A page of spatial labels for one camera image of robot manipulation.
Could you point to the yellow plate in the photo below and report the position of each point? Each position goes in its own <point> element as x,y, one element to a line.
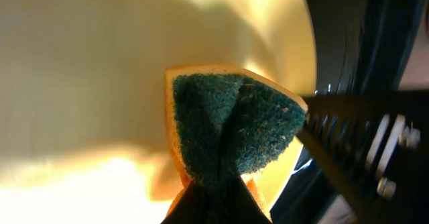
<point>82,95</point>

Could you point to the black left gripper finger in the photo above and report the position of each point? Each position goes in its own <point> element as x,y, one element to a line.
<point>231,202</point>

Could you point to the round black tray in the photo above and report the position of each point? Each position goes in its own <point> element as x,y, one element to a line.
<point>362,47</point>

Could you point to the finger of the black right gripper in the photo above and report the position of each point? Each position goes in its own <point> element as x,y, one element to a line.
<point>373,148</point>

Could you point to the orange green scrub sponge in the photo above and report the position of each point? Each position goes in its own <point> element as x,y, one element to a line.
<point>225,122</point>

